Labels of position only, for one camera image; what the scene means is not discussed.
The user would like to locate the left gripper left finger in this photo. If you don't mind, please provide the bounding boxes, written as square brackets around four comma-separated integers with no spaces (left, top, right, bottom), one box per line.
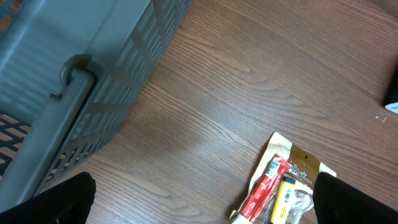
[1,172,96,224]

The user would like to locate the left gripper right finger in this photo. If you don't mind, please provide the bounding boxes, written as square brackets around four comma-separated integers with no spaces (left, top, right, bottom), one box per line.
[313,172,397,224]

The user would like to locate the brown snack pouch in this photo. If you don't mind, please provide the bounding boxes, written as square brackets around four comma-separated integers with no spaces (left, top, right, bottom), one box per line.
[229,132,336,223]

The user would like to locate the yellow black item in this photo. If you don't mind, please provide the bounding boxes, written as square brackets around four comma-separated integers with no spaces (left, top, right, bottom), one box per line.
[270,177,296,224]

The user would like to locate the red item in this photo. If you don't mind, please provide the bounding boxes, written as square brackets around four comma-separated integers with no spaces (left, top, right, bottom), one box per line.
[239,154,290,223]

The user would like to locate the white barcode scanner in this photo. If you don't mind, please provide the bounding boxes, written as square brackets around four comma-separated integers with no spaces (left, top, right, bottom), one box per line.
[382,62,398,114]

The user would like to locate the grey plastic mesh basket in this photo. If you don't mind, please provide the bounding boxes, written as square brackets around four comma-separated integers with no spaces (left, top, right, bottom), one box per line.
[1,0,193,211]

